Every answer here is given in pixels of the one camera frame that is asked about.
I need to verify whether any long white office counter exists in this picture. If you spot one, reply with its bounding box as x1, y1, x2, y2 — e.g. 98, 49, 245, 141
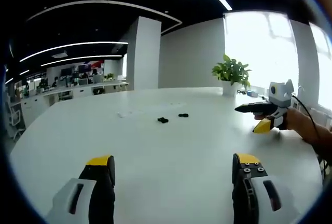
20, 80, 130, 122

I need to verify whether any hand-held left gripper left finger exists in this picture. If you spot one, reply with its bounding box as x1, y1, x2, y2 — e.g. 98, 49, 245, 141
46, 155, 116, 224

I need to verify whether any short ceiling light strip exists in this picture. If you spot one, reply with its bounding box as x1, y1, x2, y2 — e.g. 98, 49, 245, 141
40, 54, 123, 67

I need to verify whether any long ceiling light strip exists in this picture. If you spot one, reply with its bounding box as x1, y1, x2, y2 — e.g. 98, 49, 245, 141
19, 41, 129, 63

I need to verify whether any curved ceiling light strip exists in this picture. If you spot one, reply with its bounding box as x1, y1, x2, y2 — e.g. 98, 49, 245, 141
26, 0, 183, 36

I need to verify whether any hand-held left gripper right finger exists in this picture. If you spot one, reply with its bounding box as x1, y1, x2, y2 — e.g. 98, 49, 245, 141
231, 152, 295, 224

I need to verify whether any person's right hand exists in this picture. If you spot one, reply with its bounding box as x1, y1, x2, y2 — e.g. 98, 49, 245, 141
284, 107, 307, 139

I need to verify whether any white office chair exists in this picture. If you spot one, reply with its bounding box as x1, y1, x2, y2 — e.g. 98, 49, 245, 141
4, 96, 26, 138

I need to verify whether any green plant in white pot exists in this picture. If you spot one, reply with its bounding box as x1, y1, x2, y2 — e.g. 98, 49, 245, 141
211, 53, 252, 97

